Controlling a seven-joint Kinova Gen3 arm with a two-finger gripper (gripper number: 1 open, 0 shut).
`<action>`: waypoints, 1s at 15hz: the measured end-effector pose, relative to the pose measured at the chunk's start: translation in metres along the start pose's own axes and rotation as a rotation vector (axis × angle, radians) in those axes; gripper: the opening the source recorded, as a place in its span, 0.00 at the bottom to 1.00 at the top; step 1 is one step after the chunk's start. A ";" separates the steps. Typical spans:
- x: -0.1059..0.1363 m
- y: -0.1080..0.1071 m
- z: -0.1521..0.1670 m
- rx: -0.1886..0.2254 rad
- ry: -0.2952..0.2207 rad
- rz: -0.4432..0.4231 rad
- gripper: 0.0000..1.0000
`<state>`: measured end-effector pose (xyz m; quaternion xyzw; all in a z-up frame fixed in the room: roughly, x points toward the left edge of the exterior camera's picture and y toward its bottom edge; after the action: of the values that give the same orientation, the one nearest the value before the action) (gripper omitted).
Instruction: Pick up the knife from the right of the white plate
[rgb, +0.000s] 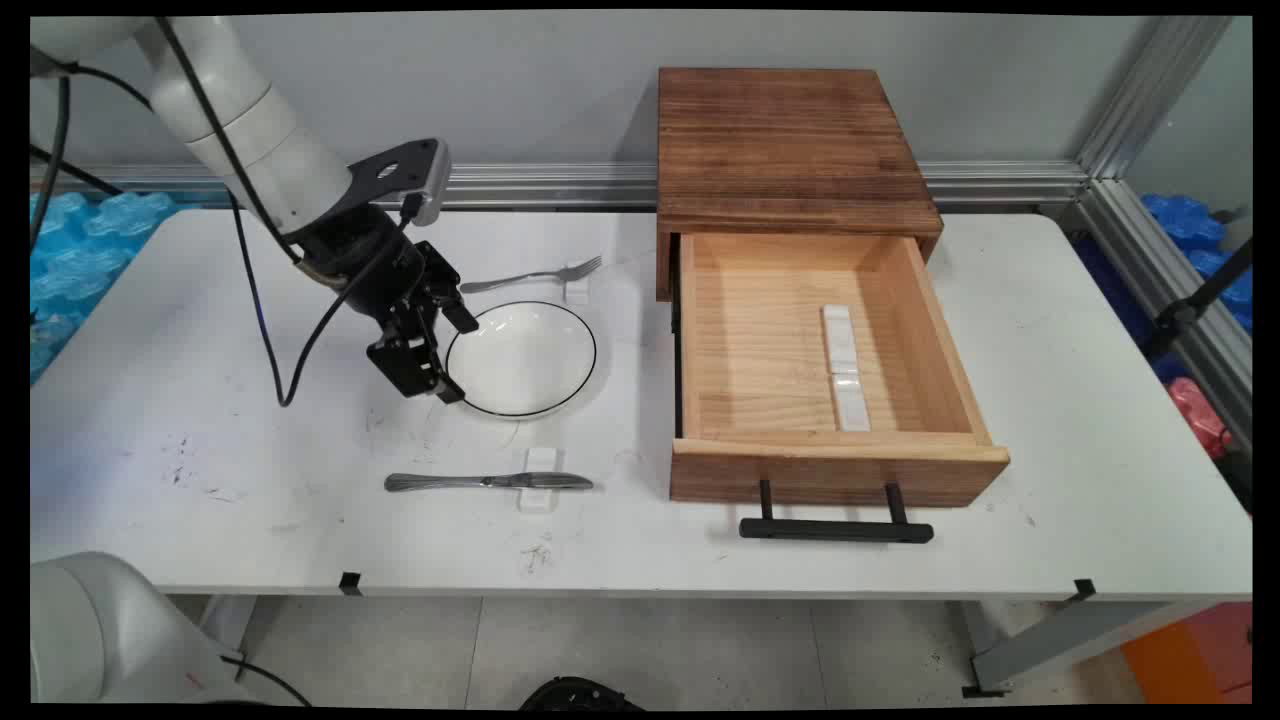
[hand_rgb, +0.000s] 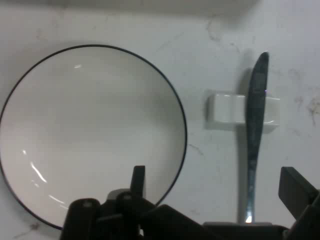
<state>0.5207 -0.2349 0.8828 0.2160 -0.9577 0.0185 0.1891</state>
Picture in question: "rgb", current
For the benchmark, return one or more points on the small white ceramic cutlery rest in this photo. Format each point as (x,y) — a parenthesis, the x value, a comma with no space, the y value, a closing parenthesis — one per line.
(577,293)

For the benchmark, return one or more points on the white plate with black rim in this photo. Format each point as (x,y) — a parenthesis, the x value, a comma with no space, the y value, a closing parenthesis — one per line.
(525,360)

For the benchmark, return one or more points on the orange cabinet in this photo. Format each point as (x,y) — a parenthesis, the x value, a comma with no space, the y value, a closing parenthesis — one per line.
(1195,655)

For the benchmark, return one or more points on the light blue bubble wrap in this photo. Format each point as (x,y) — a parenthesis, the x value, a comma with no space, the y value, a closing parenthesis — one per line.
(80,250)

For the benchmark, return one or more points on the white table leg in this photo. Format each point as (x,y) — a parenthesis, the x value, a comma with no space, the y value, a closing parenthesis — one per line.
(228,620)

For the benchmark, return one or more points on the upright aluminium frame post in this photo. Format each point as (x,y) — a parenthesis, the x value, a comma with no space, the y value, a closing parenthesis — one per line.
(1150,90)

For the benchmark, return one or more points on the dark wooden drawer cabinet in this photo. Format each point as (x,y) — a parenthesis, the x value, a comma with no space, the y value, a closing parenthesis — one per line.
(790,140)

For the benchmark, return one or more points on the grey metal table leg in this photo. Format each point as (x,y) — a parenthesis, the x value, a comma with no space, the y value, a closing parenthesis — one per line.
(1070,640)

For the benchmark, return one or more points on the small black table clip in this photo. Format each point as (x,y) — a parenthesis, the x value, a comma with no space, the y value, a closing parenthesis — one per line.
(350,584)
(1083,590)

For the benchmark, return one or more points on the horizontal aluminium frame rail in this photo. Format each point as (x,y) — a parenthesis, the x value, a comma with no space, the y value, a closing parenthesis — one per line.
(560,185)

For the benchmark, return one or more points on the black round object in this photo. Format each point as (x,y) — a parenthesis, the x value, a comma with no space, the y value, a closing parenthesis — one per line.
(580,695)

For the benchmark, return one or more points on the dark blue plastic packaging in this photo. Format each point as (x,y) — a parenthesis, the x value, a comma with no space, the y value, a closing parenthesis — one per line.
(1185,220)

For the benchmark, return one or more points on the slanted aluminium side rail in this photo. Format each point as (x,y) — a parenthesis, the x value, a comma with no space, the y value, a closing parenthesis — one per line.
(1160,270)

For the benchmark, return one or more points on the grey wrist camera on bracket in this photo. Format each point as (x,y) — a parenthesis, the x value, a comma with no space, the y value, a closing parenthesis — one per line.
(425,175)

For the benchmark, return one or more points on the red plastic bag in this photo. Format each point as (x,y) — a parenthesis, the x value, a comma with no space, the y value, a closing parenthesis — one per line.
(1195,410)

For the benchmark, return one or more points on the silver metal fork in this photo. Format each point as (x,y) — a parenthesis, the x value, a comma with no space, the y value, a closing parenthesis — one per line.
(520,277)

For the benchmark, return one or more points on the light wooden drawer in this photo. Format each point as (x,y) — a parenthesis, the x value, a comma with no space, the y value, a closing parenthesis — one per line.
(760,340)

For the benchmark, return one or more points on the silver metal table knife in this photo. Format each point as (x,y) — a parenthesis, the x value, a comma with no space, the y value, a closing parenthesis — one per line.
(440,482)

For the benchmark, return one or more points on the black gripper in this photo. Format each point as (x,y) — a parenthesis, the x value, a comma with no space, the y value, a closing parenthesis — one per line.
(365,260)

